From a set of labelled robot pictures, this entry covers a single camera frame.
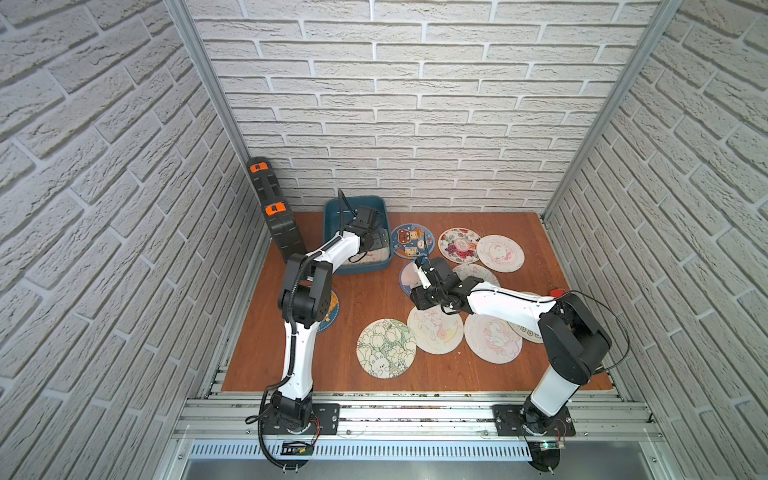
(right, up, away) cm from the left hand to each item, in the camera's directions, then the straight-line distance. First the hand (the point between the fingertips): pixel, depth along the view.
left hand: (377, 237), depth 104 cm
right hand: (+15, -18, -12) cm, 26 cm away
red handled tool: (+60, -19, -7) cm, 64 cm away
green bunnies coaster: (+4, -33, -19) cm, 38 cm away
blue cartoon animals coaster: (+13, -1, +7) cm, 15 cm away
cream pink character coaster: (+19, -29, -14) cm, 38 cm away
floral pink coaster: (+30, -3, +6) cm, 31 cm away
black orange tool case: (-28, +7, -21) cm, 35 cm away
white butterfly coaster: (+36, -12, 0) cm, 38 cm away
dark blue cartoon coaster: (-13, -25, -12) cm, 31 cm away
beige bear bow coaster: (-1, -7, +3) cm, 7 cm away
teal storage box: (-18, +7, +14) cm, 23 cm away
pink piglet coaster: (+35, -32, -16) cm, 50 cm away
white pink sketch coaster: (+45, -6, +4) cm, 46 cm away
